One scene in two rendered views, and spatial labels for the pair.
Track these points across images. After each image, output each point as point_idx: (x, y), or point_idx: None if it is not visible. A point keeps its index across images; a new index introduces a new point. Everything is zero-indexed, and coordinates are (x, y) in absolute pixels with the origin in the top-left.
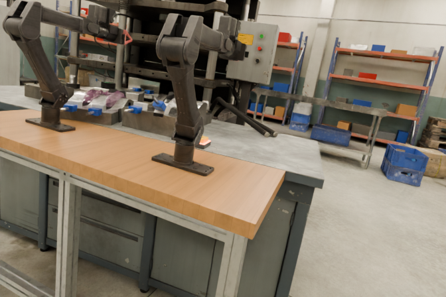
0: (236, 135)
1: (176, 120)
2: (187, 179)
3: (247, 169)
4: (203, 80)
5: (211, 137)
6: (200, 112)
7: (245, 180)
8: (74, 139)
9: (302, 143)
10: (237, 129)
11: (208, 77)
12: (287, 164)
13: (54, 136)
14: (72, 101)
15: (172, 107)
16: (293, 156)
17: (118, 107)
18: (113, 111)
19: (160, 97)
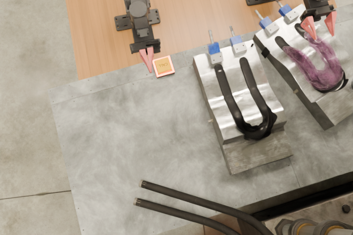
0: (167, 146)
1: (194, 60)
2: (118, 6)
3: (102, 54)
4: (309, 219)
5: (175, 104)
6: (215, 120)
7: (92, 34)
8: None
9: (97, 207)
10: (186, 181)
11: (306, 225)
12: (82, 98)
13: None
14: (290, 11)
15: (240, 97)
16: (86, 128)
17: (277, 54)
18: (263, 40)
19: (272, 102)
